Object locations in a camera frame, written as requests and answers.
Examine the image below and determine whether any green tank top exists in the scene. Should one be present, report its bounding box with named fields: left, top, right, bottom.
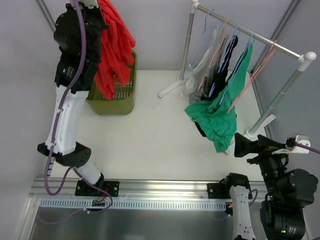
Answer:
left=184, top=41, right=254, bottom=153

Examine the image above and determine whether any red tank top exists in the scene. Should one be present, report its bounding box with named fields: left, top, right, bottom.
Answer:
left=94, top=0, right=136, bottom=100

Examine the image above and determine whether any blue hanger of green top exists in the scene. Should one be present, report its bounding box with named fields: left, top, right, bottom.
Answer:
left=206, top=35, right=254, bottom=105

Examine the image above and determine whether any black tank top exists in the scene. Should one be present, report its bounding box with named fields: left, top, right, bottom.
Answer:
left=194, top=35, right=239, bottom=138

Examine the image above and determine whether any blue hanger of black top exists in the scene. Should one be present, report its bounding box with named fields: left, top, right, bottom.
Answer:
left=209, top=22, right=241, bottom=97

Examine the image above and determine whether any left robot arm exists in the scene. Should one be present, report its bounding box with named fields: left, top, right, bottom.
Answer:
left=37, top=0, right=109, bottom=196

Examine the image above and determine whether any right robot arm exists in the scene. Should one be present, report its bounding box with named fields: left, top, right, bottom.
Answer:
left=219, top=132, right=319, bottom=240

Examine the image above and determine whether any grey tank top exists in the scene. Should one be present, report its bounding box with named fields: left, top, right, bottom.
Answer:
left=188, top=40, right=226, bottom=104

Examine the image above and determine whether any pink hanger of grey top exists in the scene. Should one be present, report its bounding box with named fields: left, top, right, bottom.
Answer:
left=197, top=17, right=230, bottom=91

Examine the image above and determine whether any white tank top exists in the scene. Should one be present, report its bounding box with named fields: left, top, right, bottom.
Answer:
left=179, top=26, right=219, bottom=98

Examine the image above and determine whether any blue hanger of white top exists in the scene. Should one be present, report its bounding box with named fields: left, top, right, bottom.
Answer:
left=178, top=8, right=222, bottom=83

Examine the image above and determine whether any white metal clothes rack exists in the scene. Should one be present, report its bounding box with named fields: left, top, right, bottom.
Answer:
left=158, top=0, right=317, bottom=140

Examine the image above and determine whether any olive green plastic basket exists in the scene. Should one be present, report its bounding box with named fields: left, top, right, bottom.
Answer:
left=86, top=51, right=138, bottom=116

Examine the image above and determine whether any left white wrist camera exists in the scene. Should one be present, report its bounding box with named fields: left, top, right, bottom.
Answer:
left=69, top=0, right=100, bottom=9

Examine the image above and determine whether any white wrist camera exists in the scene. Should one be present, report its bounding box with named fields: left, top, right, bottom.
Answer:
left=272, top=133, right=311, bottom=155
left=69, top=0, right=100, bottom=9

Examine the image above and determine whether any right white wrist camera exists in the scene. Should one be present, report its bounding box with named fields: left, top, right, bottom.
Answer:
left=272, top=133, right=311, bottom=155

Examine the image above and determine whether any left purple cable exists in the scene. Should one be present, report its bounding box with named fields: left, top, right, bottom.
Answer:
left=43, top=0, right=113, bottom=215

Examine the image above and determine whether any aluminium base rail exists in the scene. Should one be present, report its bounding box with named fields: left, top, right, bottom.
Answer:
left=28, top=177, right=267, bottom=201

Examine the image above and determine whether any white slotted cable duct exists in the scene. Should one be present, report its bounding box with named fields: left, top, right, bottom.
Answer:
left=39, top=198, right=227, bottom=212

